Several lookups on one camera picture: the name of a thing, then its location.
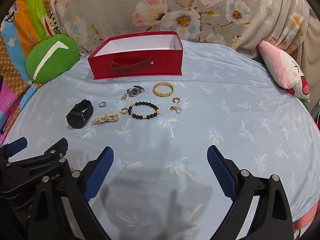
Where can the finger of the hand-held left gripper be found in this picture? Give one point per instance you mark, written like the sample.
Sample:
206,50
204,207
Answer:
15,145
56,148

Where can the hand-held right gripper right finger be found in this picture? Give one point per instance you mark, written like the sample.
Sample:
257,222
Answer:
221,172

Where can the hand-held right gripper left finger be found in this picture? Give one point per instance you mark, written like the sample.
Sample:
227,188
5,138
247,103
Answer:
100,173

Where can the black wrist watch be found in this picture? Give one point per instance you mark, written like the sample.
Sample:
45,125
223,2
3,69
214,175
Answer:
77,117

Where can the gold drop earring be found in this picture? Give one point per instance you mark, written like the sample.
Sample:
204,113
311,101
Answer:
178,110
123,97

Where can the silver wrist watch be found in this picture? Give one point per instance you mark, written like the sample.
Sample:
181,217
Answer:
135,91

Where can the light blue palm print sheet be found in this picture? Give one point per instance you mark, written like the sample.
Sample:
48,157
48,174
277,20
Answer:
225,117

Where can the green round cushion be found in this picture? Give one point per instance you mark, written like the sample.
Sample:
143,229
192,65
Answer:
67,60

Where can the salmon pink cloth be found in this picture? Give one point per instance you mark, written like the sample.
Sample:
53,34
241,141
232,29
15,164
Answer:
307,217

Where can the pink cartoon pillow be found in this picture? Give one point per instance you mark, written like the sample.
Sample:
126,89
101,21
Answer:
280,65

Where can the colourful cartoon printed blanket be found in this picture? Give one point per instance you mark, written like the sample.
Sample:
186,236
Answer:
27,17

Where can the grey floral quilt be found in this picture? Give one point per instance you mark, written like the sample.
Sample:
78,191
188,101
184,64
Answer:
125,5

